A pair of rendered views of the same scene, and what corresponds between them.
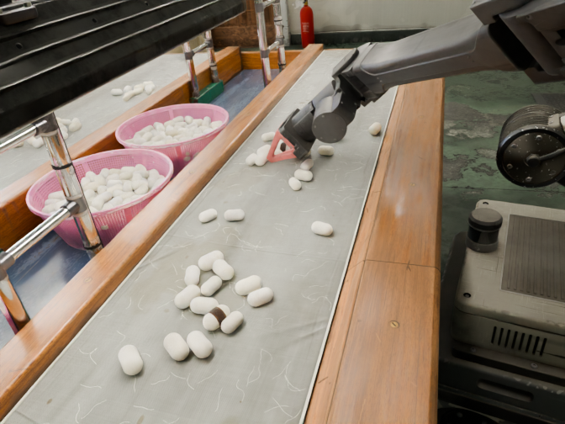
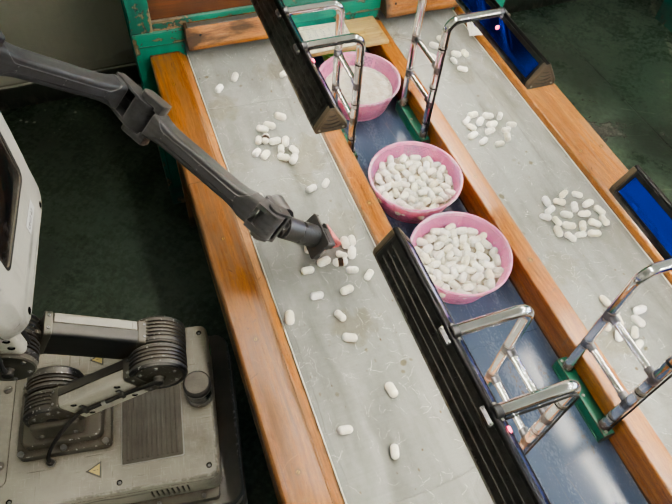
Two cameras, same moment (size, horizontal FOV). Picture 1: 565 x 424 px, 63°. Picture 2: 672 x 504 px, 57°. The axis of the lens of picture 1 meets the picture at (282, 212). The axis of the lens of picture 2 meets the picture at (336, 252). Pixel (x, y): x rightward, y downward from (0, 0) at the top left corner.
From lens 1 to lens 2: 1.88 m
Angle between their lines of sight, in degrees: 86
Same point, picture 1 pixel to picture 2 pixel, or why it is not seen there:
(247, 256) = (282, 172)
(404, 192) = (224, 229)
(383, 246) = not seen: hidden behind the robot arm
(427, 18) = not seen: outside the picture
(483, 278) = (191, 353)
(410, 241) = (206, 194)
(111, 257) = (335, 137)
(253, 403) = (231, 125)
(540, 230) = (154, 437)
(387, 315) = not seen: hidden behind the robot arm
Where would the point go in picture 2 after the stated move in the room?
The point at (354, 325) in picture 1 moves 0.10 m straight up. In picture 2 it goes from (209, 148) to (205, 121)
